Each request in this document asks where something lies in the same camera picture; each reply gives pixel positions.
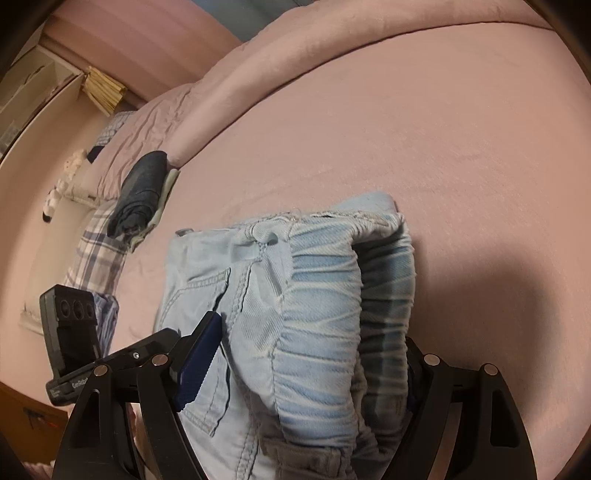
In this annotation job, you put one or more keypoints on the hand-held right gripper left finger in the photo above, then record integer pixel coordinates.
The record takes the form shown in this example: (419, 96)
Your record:
(198, 364)

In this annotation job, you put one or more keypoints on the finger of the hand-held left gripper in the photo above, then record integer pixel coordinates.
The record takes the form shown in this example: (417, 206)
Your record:
(138, 348)

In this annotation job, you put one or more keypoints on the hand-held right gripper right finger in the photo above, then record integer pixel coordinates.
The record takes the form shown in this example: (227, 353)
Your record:
(422, 378)

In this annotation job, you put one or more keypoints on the light blue denim pants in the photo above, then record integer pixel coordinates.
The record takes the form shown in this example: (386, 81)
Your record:
(314, 323)

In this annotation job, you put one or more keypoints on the blue striped cloth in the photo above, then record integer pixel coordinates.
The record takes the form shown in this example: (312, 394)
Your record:
(107, 318)

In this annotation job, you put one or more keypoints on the plaid fabric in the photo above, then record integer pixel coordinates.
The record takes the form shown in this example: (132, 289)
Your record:
(97, 258)

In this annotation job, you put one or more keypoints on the brown wooden furniture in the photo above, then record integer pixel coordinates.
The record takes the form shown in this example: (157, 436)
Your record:
(27, 424)

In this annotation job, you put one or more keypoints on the white pillow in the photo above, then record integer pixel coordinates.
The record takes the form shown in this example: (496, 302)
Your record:
(85, 187)

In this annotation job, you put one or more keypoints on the folded dark grey clothes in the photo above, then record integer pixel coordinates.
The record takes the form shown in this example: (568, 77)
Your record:
(138, 194)

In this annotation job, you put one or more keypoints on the white spotted plush toy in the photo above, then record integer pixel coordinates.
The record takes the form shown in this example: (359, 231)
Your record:
(69, 166)

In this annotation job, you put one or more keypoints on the blue checked cloth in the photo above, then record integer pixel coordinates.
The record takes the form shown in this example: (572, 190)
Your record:
(113, 127)

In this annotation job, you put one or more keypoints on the pink pillow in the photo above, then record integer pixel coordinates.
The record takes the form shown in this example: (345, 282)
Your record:
(147, 124)

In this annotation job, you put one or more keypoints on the white wardrobe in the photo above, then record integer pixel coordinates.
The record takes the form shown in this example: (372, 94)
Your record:
(37, 92)

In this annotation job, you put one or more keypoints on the yellow cloth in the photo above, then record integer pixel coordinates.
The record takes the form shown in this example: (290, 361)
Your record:
(104, 90)

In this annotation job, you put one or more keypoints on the pink bed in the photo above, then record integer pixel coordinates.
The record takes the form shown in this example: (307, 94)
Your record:
(369, 138)

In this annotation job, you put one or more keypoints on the pink curtain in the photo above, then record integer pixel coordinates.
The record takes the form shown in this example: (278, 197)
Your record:
(138, 50)

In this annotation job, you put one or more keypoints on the pink duvet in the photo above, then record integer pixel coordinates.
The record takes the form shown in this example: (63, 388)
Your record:
(323, 41)

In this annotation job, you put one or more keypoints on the grey-blue curtain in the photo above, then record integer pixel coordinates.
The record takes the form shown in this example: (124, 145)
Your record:
(249, 18)

